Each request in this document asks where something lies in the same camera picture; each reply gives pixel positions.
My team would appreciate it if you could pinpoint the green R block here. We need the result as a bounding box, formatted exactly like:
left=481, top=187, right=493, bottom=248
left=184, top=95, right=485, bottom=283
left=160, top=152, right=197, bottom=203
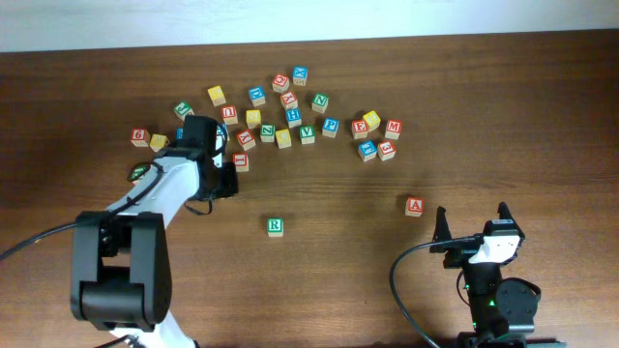
left=267, top=217, right=284, bottom=237

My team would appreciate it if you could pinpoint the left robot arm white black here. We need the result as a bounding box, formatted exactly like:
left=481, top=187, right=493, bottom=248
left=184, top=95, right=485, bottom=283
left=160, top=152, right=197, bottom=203
left=70, top=115, right=238, bottom=347

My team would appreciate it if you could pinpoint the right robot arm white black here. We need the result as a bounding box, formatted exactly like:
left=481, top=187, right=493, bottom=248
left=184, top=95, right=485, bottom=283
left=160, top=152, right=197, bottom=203
left=430, top=202, right=567, bottom=348

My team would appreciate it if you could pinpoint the red I block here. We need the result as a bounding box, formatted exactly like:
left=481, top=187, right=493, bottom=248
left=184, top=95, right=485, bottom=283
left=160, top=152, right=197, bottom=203
left=233, top=153, right=250, bottom=172

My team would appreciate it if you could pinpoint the red A block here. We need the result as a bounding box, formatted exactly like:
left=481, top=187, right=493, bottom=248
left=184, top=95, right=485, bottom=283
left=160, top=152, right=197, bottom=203
left=405, top=197, right=425, bottom=217

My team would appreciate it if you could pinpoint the blue 5 block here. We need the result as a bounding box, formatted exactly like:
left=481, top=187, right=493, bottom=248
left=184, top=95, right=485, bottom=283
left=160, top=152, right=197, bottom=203
left=217, top=124, right=229, bottom=142

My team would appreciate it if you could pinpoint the red Y block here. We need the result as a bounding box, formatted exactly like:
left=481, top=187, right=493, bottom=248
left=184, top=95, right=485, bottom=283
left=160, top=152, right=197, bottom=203
left=236, top=130, right=256, bottom=151

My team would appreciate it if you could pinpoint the red U block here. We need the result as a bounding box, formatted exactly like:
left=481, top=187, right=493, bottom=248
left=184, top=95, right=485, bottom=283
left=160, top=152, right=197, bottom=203
left=221, top=105, right=238, bottom=126

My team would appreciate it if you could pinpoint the yellow block far left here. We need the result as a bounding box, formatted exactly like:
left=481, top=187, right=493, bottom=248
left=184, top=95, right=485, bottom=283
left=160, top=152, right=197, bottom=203
left=149, top=134, right=170, bottom=152

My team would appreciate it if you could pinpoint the green Z block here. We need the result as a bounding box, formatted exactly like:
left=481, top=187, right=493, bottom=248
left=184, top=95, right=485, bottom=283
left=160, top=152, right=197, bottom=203
left=260, top=124, right=276, bottom=143

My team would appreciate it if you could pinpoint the yellow S block middle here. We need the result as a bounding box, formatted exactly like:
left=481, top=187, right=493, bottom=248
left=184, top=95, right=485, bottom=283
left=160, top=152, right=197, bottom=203
left=246, top=109, right=261, bottom=129

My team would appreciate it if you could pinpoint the green B block far left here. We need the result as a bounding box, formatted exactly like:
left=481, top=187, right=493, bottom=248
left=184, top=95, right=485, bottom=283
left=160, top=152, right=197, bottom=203
left=127, top=164, right=150, bottom=185

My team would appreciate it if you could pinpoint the yellow C block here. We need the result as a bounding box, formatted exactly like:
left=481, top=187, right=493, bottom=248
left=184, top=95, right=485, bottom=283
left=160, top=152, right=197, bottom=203
left=275, top=129, right=291, bottom=149

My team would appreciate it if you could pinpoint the green J block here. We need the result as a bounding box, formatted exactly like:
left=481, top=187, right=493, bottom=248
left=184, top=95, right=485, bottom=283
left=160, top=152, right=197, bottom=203
left=173, top=101, right=194, bottom=121

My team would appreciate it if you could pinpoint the yellow block top left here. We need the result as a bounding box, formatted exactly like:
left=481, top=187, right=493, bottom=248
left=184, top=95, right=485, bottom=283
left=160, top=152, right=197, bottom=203
left=207, top=85, right=226, bottom=106

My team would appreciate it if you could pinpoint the red 6 block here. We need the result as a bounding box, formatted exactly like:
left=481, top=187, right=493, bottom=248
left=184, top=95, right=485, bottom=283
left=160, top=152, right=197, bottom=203
left=131, top=129, right=151, bottom=147

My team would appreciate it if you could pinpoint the blue D block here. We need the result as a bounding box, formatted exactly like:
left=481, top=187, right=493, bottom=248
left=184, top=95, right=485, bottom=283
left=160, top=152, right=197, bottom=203
left=249, top=86, right=266, bottom=107

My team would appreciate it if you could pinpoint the red 3 block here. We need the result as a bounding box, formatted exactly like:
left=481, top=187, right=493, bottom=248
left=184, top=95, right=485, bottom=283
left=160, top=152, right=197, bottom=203
left=377, top=141, right=397, bottom=160

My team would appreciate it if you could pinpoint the blue H block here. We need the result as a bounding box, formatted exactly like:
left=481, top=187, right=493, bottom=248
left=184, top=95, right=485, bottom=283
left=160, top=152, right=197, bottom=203
left=285, top=108, right=302, bottom=129

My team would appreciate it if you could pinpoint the green V block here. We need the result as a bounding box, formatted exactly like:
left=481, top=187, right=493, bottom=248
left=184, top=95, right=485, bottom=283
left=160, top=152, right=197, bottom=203
left=300, top=126, right=315, bottom=145

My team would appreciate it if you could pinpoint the blue block lower right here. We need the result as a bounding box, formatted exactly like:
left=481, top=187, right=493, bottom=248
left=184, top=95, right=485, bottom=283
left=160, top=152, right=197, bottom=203
left=358, top=140, right=377, bottom=161

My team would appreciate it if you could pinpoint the red K block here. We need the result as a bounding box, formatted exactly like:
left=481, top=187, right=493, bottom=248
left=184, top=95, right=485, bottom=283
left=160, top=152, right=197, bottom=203
left=280, top=91, right=299, bottom=110

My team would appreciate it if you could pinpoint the red M block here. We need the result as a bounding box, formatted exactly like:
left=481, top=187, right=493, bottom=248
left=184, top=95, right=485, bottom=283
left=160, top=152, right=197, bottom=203
left=385, top=120, right=402, bottom=140

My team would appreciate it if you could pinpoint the red C block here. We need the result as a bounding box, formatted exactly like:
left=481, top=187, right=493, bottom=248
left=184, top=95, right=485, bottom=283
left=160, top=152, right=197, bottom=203
left=272, top=73, right=290, bottom=94

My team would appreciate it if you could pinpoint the blue P block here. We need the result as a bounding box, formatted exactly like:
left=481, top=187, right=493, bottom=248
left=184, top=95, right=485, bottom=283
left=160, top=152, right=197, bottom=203
left=322, top=118, right=339, bottom=138

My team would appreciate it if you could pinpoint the red E block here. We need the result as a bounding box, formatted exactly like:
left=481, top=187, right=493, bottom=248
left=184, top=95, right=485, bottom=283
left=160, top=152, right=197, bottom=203
left=351, top=120, right=368, bottom=139

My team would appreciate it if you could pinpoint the green N block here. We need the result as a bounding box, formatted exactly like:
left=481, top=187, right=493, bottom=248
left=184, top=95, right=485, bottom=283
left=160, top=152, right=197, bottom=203
left=311, top=93, right=329, bottom=113

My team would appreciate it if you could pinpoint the yellow block by E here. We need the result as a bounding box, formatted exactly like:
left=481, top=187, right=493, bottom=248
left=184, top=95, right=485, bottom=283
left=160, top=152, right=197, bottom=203
left=363, top=110, right=381, bottom=131

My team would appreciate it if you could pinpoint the blue X block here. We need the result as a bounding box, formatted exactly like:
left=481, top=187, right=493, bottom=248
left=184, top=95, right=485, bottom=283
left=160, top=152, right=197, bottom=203
left=292, top=66, right=309, bottom=86

